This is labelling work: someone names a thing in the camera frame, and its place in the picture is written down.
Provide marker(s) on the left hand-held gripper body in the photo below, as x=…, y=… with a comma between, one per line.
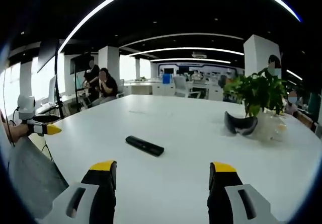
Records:
x=26, y=106

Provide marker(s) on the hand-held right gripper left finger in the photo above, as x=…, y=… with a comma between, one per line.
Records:
x=100, y=183

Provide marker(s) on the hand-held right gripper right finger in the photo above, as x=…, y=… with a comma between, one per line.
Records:
x=224, y=186

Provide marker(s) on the black remote control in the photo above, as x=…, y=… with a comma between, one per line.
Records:
x=144, y=145

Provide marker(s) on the person's grey trouser leg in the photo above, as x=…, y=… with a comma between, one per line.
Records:
x=32, y=176

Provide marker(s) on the black monitor on stand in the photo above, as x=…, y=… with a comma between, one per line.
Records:
x=50, y=55

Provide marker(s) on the black headset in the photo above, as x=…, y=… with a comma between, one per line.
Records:
x=240, y=125

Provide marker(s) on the clear plastic bag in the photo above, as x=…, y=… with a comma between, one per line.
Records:
x=270, y=127

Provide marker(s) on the grey office chair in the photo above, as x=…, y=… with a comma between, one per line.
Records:
x=121, y=86

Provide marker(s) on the green potted plant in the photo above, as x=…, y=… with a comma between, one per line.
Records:
x=260, y=90

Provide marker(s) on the white office chair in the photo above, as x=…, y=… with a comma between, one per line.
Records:
x=182, y=85

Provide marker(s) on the blue box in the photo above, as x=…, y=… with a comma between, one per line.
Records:
x=167, y=78

